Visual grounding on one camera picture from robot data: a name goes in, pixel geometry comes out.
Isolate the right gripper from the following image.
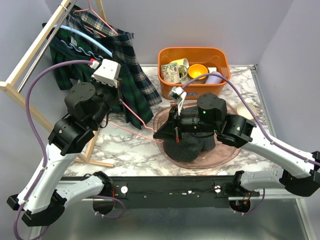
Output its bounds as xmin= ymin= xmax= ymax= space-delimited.
xmin=153 ymin=105 xmax=219 ymax=143

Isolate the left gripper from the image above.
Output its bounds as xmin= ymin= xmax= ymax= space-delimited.
xmin=90 ymin=75 xmax=124 ymax=129

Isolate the grey dotted skirt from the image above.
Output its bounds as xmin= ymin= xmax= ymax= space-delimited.
xmin=162 ymin=132 xmax=216 ymax=163

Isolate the dark green plaid skirt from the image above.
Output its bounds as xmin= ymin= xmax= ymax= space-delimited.
xmin=49 ymin=37 xmax=153 ymax=129

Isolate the light blue plastic hanger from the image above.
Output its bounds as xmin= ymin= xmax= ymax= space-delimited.
xmin=55 ymin=25 xmax=113 ymax=61

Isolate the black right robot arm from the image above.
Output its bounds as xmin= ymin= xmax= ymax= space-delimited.
xmin=153 ymin=93 xmax=320 ymax=197

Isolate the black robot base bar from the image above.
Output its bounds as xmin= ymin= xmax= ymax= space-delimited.
xmin=101 ymin=175 xmax=260 ymax=209

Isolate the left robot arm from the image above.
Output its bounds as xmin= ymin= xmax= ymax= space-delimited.
xmin=7 ymin=82 xmax=118 ymax=227

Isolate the navy white plaid skirt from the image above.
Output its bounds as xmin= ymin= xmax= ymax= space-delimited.
xmin=67 ymin=5 xmax=162 ymax=106

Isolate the cat pattern ceramic mug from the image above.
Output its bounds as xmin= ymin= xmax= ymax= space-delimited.
xmin=160 ymin=63 xmax=180 ymax=84

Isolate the transparent pink plastic tray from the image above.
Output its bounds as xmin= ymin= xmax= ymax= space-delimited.
xmin=152 ymin=101 xmax=247 ymax=170

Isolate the yellow bowl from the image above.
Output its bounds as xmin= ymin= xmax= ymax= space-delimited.
xmin=188 ymin=64 xmax=209 ymax=84

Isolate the lavender plastic cup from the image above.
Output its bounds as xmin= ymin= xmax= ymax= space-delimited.
xmin=205 ymin=71 xmax=223 ymax=84

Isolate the pale green mug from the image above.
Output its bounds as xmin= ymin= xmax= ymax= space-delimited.
xmin=170 ymin=58 xmax=190 ymax=79

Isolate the small white ceramic bowl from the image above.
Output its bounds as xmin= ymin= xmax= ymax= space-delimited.
xmin=236 ymin=102 xmax=258 ymax=121

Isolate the orange plastic tub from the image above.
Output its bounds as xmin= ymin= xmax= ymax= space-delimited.
xmin=157 ymin=47 xmax=231 ymax=100

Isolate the wooden clothes rack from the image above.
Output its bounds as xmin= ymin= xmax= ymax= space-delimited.
xmin=0 ymin=0 xmax=116 ymax=168

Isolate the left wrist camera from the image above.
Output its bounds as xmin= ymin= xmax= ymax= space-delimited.
xmin=89 ymin=59 xmax=121 ymax=89

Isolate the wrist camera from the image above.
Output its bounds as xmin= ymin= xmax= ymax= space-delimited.
xmin=168 ymin=86 xmax=187 ymax=116
xmin=89 ymin=59 xmax=121 ymax=89

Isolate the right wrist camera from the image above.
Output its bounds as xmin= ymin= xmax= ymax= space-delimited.
xmin=168 ymin=86 xmax=187 ymax=116

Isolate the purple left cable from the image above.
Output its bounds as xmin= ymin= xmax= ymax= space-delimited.
xmin=12 ymin=59 xmax=101 ymax=240

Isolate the pink wire hanger with plaid skirt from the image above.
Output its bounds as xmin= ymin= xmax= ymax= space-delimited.
xmin=73 ymin=0 xmax=119 ymax=38

